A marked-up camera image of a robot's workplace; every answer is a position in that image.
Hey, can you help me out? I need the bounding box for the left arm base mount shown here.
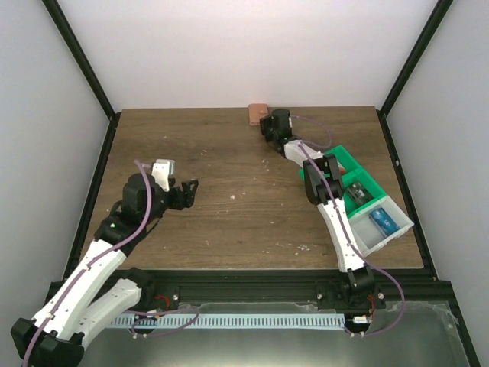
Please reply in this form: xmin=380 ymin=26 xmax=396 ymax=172
xmin=130 ymin=283 xmax=180 ymax=311

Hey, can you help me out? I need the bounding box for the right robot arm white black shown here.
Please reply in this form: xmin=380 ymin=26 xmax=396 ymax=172
xmin=260 ymin=109 xmax=376 ymax=308

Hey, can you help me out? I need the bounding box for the red white card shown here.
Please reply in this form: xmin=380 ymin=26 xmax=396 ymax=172
xmin=338 ymin=164 xmax=348 ymax=175

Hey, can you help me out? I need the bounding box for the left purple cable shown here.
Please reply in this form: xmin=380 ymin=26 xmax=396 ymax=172
xmin=21 ymin=159 xmax=200 ymax=367

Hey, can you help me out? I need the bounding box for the black card in tray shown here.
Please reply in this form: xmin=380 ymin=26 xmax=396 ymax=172
xmin=346 ymin=181 xmax=374 ymax=206

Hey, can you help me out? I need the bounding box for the green plastic organizer tray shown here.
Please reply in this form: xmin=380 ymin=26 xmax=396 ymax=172
xmin=288 ymin=142 xmax=387 ymax=219

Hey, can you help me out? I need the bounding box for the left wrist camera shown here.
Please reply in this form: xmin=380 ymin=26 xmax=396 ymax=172
xmin=151 ymin=159 xmax=175 ymax=192

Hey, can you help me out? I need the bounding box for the right black frame post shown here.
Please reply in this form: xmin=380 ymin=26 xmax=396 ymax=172
xmin=380 ymin=0 xmax=455 ymax=114

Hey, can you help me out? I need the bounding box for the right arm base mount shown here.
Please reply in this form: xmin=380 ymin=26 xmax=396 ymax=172
xmin=315 ymin=276 xmax=386 ymax=310

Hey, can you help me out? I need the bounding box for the black frame post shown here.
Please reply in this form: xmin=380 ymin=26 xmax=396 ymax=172
xmin=40 ymin=0 xmax=117 ymax=119
xmin=380 ymin=0 xmax=455 ymax=114

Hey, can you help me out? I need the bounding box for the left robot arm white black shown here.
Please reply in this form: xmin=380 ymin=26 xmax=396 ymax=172
xmin=11 ymin=172 xmax=199 ymax=366

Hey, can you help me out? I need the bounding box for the white slotted cable duct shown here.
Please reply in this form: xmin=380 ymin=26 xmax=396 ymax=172
xmin=109 ymin=313 xmax=345 ymax=330

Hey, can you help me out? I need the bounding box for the left black frame post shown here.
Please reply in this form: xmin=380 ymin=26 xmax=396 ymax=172
xmin=40 ymin=0 xmax=117 ymax=119

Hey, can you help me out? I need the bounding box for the blue card in bin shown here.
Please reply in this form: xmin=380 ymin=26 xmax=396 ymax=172
xmin=369 ymin=207 xmax=400 ymax=237

